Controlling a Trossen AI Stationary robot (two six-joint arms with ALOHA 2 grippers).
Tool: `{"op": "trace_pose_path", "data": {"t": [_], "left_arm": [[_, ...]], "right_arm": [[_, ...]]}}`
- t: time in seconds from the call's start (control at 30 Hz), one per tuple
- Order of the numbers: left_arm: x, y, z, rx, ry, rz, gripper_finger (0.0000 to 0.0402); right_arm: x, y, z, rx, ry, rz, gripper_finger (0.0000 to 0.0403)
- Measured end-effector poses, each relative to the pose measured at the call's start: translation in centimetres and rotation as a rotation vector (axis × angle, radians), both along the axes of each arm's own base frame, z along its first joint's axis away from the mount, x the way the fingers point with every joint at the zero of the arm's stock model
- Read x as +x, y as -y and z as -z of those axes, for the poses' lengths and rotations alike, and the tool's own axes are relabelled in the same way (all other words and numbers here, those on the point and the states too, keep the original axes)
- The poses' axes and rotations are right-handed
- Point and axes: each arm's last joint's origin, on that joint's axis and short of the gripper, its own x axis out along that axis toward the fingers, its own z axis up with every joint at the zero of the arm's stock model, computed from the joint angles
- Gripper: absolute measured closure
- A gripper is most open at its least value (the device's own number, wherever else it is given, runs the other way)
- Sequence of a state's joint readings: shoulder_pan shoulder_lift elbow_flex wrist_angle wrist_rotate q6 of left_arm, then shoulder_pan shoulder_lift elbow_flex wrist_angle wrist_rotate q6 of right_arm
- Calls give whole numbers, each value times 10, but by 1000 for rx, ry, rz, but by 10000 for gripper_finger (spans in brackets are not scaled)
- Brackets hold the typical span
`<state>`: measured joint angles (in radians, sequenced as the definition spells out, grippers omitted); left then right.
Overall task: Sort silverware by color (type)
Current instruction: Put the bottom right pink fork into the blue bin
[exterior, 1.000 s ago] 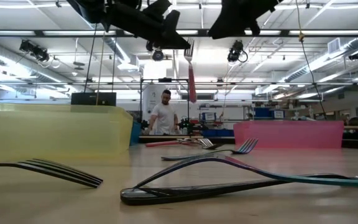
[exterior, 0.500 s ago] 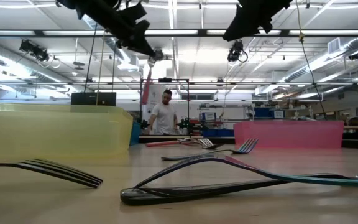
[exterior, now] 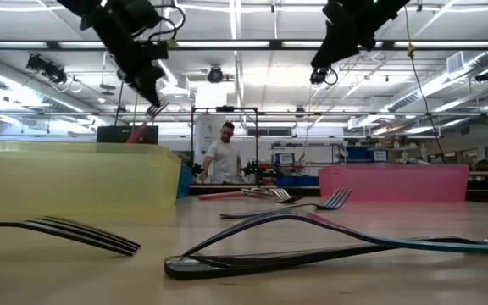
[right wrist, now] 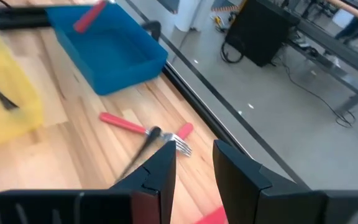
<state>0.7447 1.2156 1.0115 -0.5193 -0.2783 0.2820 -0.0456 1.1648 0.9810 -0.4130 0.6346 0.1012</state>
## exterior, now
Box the blue plastic bin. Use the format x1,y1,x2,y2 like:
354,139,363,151
175,164,194,200

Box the white cabinet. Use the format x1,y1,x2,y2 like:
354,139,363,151
193,114,228,184

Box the black metal fork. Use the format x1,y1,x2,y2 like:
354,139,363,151
0,215,141,258
163,226,488,280

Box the yellow translucent plastic bin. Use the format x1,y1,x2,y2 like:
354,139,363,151
0,139,182,215

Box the silver ventilation duct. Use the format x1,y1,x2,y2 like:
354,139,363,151
385,49,488,114

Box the overhead frame beam with lights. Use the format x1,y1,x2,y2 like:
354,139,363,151
0,39,488,52

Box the blue shelf bins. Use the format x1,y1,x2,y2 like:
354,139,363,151
345,146,389,163

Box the red-handled silver fork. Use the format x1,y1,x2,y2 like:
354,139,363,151
125,99,171,144
198,188,292,202

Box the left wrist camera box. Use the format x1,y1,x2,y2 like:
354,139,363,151
140,39,171,61

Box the blue crates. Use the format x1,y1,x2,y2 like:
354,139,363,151
275,175,320,187

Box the black monitor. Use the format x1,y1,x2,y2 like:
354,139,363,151
96,125,159,145

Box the yellow hanging cable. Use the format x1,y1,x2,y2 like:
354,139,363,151
403,6,447,164

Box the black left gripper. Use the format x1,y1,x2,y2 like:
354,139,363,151
99,16,165,108

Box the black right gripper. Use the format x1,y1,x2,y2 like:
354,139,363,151
310,0,376,69

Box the pink plastic bin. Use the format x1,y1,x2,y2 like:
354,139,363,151
318,164,470,203

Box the black metal rig frame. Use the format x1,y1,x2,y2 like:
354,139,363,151
190,104,260,187

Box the person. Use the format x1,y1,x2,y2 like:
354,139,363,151
199,121,245,185

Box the black ceiling-hung camera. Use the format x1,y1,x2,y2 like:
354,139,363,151
207,65,225,84
309,66,338,86

